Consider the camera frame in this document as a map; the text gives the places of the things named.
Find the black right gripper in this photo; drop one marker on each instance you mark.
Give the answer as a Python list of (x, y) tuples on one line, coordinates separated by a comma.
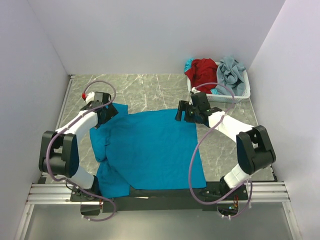
[(181, 110)]

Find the blue t shirt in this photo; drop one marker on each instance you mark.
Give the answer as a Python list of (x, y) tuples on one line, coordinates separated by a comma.
[(147, 150)]

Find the light blue garment in basket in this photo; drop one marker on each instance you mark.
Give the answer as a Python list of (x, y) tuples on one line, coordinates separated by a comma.
[(188, 64)]

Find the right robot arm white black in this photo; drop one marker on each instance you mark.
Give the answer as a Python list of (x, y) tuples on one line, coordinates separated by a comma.
[(254, 149)]

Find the aluminium rail frame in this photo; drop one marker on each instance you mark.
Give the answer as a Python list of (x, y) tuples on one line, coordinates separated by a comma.
[(59, 194)]

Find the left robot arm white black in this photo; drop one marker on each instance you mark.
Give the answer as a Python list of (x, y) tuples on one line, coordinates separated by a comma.
[(59, 149)]

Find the red t shirt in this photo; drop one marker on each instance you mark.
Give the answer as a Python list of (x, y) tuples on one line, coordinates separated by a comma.
[(203, 71)]

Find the white laundry basket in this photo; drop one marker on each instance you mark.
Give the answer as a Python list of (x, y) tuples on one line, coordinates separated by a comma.
[(223, 98)]

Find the grey t shirt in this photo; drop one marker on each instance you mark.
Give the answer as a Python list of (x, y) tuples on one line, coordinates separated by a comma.
[(230, 73)]

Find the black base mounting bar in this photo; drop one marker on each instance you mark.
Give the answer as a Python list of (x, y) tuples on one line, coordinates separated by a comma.
[(154, 200)]

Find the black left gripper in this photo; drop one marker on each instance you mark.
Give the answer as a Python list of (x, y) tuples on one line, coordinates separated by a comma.
[(108, 115)]

